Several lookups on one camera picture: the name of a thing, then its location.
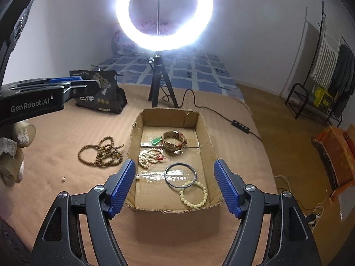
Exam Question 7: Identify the wooden bead necklace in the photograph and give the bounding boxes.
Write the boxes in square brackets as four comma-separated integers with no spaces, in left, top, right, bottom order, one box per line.
[78,136,125,168]

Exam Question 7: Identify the white ring light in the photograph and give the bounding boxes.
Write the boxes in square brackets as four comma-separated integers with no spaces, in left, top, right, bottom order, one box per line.
[116,0,214,52]

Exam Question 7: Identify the blue patterned bedsheet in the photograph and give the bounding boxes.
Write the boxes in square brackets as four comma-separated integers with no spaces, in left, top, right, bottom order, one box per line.
[98,51,239,89]

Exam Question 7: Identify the black cable with controller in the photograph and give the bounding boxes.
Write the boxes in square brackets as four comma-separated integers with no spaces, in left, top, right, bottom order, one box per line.
[161,89,262,142]

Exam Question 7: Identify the green pendant red cord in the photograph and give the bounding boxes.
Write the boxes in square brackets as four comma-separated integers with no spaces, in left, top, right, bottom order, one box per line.
[149,136,167,167]

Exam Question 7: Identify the dark hanging garments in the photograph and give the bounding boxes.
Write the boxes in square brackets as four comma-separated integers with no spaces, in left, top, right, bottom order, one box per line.
[330,43,355,117]

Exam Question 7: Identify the orange cloth bundle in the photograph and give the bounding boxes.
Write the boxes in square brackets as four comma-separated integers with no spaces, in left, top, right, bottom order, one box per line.
[312,125,355,203]

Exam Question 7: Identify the white power strip cables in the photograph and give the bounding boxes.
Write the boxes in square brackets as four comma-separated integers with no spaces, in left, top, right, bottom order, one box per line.
[274,174,330,228]

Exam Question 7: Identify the black tripod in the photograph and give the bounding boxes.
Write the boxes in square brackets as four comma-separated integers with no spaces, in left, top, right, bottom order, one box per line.
[148,55,179,108]

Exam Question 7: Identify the white pearl necklace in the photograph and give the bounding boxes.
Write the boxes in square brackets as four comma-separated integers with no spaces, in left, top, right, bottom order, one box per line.
[135,148,164,180]

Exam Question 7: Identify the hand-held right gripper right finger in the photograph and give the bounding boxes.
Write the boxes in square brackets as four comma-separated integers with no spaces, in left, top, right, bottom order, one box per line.
[213,159,322,266]

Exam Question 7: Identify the yellow box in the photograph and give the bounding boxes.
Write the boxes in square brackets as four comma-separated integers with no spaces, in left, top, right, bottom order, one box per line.
[313,87,335,108]

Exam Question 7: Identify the cardboard box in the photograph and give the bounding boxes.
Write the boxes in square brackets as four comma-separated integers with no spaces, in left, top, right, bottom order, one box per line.
[125,108,224,214]

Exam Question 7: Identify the cream bead bracelet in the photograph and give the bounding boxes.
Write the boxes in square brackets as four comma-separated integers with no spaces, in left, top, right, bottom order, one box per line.
[179,181,208,208]

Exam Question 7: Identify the person's left hand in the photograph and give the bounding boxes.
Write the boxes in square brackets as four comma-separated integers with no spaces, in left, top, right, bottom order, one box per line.
[0,121,36,187]

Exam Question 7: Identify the striped white garment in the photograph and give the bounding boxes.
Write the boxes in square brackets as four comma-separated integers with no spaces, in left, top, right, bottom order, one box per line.
[309,15,341,89]

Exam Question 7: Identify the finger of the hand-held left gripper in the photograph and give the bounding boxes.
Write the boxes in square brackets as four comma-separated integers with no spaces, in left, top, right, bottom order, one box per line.
[62,80,99,102]
[48,76,84,85]

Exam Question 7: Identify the black clothes rack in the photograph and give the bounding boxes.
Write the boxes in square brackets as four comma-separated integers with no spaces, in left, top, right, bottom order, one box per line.
[286,1,355,125]

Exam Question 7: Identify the folded floral quilt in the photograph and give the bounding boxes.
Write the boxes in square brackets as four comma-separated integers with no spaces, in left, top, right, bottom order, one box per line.
[111,19,181,56]

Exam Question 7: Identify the black snack bag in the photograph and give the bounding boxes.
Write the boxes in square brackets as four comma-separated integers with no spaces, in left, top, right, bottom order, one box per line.
[69,70,128,115]

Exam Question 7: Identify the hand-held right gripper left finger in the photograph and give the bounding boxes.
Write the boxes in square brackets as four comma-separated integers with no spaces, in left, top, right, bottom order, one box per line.
[33,159,136,266]

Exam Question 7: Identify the brown strap wristwatch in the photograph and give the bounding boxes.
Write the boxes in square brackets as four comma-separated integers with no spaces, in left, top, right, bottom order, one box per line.
[162,130,187,154]

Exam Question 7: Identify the black bangle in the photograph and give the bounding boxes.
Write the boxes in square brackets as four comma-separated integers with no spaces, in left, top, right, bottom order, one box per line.
[164,163,197,190]

